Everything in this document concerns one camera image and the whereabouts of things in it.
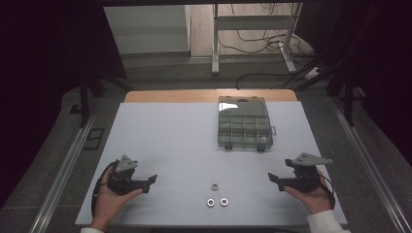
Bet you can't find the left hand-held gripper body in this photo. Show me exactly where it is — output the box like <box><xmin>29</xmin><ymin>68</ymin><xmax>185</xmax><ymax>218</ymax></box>
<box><xmin>106</xmin><ymin>154</ymin><xmax>139</xmax><ymax>196</ymax></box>

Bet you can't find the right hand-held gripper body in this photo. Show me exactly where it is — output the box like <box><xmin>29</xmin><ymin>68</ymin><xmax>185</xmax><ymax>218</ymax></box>
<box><xmin>284</xmin><ymin>152</ymin><xmax>334</xmax><ymax>194</ymax></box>

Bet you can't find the clear plastic compartment box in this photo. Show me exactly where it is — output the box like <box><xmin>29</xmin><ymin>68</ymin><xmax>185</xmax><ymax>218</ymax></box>
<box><xmin>217</xmin><ymin>95</ymin><xmax>278</xmax><ymax>153</ymax></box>

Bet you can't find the person's right hand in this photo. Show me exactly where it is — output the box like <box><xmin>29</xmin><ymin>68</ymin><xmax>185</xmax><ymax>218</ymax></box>
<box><xmin>283</xmin><ymin>168</ymin><xmax>336</xmax><ymax>216</ymax></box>

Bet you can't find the person's left hand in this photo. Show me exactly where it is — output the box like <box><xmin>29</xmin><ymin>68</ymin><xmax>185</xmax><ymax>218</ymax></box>
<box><xmin>90</xmin><ymin>166</ymin><xmax>144</xmax><ymax>232</ymax></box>

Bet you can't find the white table sheet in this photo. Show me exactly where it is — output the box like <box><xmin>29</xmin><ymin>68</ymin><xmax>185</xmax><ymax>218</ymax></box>
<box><xmin>75</xmin><ymin>101</ymin><xmax>349</xmax><ymax>227</ymax></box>

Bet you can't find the dark metal stand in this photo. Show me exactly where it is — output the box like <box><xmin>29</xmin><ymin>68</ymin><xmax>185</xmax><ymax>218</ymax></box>
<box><xmin>69</xmin><ymin>62</ymin><xmax>134</xmax><ymax>128</ymax></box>
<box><xmin>292</xmin><ymin>6</ymin><xmax>368</xmax><ymax>128</ymax></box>

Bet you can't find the white power strip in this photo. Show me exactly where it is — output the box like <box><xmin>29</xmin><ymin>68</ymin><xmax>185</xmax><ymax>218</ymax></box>
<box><xmin>304</xmin><ymin>66</ymin><xmax>323</xmax><ymax>82</ymax></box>

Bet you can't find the dark curtain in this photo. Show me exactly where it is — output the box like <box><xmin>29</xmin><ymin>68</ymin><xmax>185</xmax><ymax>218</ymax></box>
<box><xmin>295</xmin><ymin>0</ymin><xmax>412</xmax><ymax>167</ymax></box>
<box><xmin>0</xmin><ymin>0</ymin><xmax>128</xmax><ymax>208</ymax></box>

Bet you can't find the white cabinet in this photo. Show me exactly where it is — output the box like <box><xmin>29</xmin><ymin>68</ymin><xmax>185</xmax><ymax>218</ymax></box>
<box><xmin>103</xmin><ymin>4</ymin><xmax>191</xmax><ymax>55</ymax></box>

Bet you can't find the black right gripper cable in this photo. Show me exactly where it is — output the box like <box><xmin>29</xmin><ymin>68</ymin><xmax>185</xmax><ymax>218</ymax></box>
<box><xmin>318</xmin><ymin>174</ymin><xmax>336</xmax><ymax>210</ymax></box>

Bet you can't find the black rectangular floor frame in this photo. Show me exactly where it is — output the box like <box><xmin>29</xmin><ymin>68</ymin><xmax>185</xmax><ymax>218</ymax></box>
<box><xmin>83</xmin><ymin>127</ymin><xmax>106</xmax><ymax>151</ymax></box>

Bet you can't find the aluminium floor rail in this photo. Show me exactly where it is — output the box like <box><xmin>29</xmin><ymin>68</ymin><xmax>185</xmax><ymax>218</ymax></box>
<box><xmin>329</xmin><ymin>96</ymin><xmax>412</xmax><ymax>233</ymax></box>
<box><xmin>28</xmin><ymin>111</ymin><xmax>100</xmax><ymax>233</ymax></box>

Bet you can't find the long black floor cable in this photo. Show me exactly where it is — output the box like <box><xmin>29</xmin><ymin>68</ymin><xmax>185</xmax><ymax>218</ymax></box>
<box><xmin>235</xmin><ymin>72</ymin><xmax>294</xmax><ymax>90</ymax></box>

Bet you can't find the tangle of black floor cables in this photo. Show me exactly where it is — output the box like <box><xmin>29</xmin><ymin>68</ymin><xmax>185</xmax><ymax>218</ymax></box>
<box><xmin>216</xmin><ymin>3</ymin><xmax>317</xmax><ymax>62</ymax></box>

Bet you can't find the white metal desk frame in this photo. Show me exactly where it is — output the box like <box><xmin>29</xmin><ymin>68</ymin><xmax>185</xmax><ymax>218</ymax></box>
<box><xmin>211</xmin><ymin>3</ymin><xmax>303</xmax><ymax>76</ymax></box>

